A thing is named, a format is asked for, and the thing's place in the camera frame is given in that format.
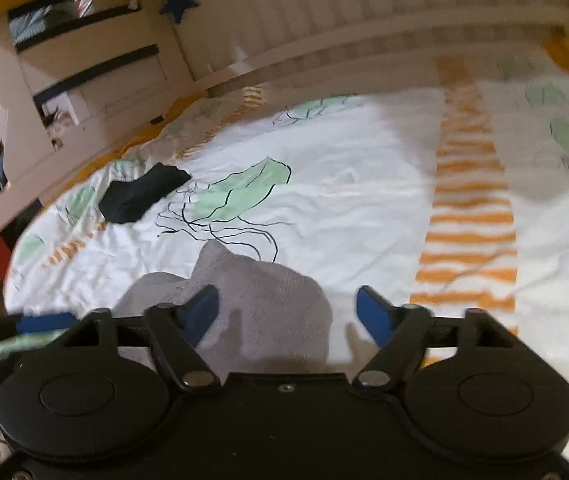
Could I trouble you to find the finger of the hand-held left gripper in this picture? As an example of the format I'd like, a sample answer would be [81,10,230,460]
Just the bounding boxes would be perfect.
[12,311,79,335]

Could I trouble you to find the black folded cloth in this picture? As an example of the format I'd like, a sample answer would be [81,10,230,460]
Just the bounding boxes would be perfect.
[98,163,193,225]

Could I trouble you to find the blue star decoration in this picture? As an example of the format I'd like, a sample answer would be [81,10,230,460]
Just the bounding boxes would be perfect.
[159,0,200,26]

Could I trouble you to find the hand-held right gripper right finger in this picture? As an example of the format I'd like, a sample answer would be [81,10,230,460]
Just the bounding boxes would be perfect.
[353,285,516,391]

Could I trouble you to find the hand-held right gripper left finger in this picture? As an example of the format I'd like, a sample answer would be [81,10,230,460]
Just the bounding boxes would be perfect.
[63,284,221,392]

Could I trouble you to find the leaf printed white bed sheet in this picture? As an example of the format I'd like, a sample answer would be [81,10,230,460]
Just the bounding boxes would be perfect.
[2,35,569,476]

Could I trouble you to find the wooden bed frame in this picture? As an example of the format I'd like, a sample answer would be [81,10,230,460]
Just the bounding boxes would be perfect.
[154,0,569,98]

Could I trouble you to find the grey knitted hooded dress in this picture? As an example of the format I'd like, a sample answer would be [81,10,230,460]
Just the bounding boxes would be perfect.
[113,239,334,377]

